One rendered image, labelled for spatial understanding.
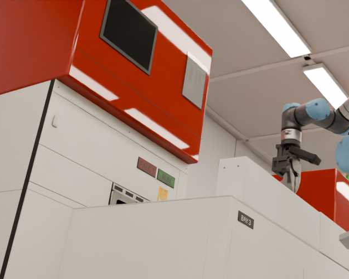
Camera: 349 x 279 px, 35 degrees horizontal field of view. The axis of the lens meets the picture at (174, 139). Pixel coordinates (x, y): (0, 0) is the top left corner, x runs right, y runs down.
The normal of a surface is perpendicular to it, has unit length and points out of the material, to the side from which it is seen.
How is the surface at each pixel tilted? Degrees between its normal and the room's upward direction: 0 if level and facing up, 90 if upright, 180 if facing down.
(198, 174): 90
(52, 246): 90
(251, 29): 180
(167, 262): 90
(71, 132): 90
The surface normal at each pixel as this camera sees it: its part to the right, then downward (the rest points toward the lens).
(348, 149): -0.87, -0.16
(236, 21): -0.14, 0.91
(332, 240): 0.80, -0.13
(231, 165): -0.58, -0.40
